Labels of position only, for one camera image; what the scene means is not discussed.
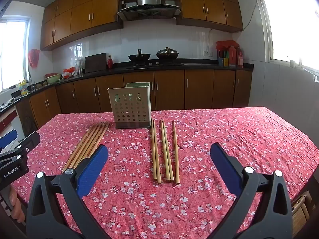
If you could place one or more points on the wooden chopsticks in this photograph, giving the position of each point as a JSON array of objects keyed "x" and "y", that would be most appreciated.
[{"x": 79, "y": 148}]

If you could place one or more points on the large red bottle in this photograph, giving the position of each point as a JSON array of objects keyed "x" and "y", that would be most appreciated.
[{"x": 232, "y": 57}]

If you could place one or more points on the black wok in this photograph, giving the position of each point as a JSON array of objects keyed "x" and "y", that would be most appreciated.
[{"x": 139, "y": 56}]

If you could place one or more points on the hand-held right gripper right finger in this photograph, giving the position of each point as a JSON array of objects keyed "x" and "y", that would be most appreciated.
[{"x": 226, "y": 169}]

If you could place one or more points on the person's left hand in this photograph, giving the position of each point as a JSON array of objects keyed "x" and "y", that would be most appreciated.
[{"x": 15, "y": 204}]

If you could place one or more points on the light bamboo chopstick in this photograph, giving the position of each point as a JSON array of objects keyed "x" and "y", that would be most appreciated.
[
  {"x": 168, "y": 151},
  {"x": 157, "y": 154},
  {"x": 154, "y": 151},
  {"x": 175, "y": 151},
  {"x": 164, "y": 151}
]

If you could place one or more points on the window above sink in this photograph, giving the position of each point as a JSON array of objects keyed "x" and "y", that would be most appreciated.
[{"x": 12, "y": 52}]

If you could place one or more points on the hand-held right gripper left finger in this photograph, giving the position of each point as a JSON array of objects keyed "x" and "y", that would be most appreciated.
[{"x": 92, "y": 169}]

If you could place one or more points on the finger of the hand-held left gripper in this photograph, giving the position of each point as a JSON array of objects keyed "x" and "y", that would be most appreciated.
[
  {"x": 28, "y": 140},
  {"x": 7, "y": 138}
]

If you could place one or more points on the clear glass jar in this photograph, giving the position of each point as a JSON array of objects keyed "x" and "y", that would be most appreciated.
[{"x": 80, "y": 67}]

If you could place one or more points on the red and white packages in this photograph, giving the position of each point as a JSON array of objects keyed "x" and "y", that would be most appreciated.
[{"x": 68, "y": 73}]

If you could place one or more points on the large bright window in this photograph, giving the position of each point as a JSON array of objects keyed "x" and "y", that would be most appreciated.
[{"x": 291, "y": 25}]

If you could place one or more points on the gas stove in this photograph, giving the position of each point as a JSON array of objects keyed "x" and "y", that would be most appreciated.
[{"x": 154, "y": 64}]

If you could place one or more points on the colourful condiment box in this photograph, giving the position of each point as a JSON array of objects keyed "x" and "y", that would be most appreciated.
[{"x": 223, "y": 61}]

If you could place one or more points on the red floral tablecloth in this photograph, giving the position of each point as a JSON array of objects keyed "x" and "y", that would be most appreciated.
[{"x": 139, "y": 204}]

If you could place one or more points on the small red bottle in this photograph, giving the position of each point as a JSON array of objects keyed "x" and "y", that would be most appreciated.
[{"x": 110, "y": 63}]

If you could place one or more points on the red bag over bottles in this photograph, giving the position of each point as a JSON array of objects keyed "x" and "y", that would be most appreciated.
[{"x": 225, "y": 44}]

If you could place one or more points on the pot with lid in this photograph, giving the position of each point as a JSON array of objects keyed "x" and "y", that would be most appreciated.
[{"x": 167, "y": 53}]

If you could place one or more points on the metal faucet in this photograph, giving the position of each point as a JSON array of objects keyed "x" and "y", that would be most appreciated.
[{"x": 31, "y": 82}]

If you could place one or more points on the green basin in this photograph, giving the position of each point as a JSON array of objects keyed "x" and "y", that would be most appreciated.
[{"x": 53, "y": 79}]

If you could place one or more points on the beige perforated utensil holder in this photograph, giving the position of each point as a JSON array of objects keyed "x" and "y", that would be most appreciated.
[{"x": 129, "y": 109}]

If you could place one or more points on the black kitchen countertop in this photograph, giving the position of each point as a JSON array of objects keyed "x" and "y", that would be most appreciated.
[{"x": 199, "y": 66}]

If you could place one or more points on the yellow detergent bottle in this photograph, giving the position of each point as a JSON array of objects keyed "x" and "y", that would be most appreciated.
[{"x": 24, "y": 88}]

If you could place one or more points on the white and red cabinet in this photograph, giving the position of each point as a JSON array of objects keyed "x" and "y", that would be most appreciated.
[{"x": 10, "y": 119}]

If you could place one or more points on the row of wooden wall cabinets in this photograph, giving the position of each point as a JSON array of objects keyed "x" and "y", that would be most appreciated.
[{"x": 82, "y": 15}]

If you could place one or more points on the dark red bottle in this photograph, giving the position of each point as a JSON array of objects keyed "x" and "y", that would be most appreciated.
[{"x": 240, "y": 58}]

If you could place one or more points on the wooden chair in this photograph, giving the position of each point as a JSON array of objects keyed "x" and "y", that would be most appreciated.
[{"x": 299, "y": 219}]

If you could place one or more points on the dark cutting board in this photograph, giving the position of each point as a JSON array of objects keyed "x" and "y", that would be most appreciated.
[{"x": 95, "y": 63}]

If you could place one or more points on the white wall socket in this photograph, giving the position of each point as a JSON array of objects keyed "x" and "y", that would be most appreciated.
[{"x": 208, "y": 53}]

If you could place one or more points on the row of wooden base cabinets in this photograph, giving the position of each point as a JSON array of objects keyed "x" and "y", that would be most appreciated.
[{"x": 169, "y": 89}]

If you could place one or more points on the dark brown chopstick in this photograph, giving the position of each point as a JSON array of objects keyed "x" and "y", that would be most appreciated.
[
  {"x": 87, "y": 147},
  {"x": 91, "y": 145},
  {"x": 97, "y": 140},
  {"x": 83, "y": 148}
]

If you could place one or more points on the red bag on wall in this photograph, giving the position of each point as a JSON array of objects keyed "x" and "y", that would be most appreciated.
[{"x": 34, "y": 58}]

